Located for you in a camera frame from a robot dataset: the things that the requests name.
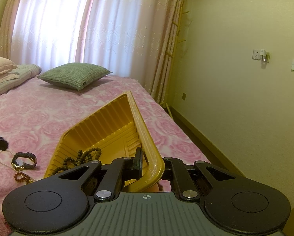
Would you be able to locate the beige pillow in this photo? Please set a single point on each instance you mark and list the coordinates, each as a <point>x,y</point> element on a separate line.
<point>6,68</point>

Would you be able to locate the beige side curtain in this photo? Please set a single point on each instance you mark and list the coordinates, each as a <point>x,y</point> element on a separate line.
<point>165,26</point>

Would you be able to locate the striped folded quilt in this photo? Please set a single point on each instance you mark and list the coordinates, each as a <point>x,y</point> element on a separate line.
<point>24,73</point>

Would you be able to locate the green checked cushion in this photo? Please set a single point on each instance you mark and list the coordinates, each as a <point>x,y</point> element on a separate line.
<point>75,76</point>

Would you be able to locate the wooden coat rack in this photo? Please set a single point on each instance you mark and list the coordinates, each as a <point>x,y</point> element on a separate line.
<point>170,55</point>

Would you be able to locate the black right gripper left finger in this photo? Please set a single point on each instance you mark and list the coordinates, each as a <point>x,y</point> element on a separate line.
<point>60,202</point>

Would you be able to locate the dark strap gold watch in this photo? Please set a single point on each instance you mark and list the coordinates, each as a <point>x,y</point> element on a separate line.
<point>24,161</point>

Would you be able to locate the white wall socket with plug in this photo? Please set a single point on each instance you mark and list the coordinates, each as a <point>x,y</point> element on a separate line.
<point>261,55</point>

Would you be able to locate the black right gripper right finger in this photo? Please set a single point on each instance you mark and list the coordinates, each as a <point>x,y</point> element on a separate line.
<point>233,203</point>

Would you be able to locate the sheer pink curtain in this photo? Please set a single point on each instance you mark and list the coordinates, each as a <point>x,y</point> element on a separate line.
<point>127,37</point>

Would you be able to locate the yellow plastic tray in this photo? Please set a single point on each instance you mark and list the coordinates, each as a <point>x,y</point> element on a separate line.
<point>117,129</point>

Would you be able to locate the pink rose bedspread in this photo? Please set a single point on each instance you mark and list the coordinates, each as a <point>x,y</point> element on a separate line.
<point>34,115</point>

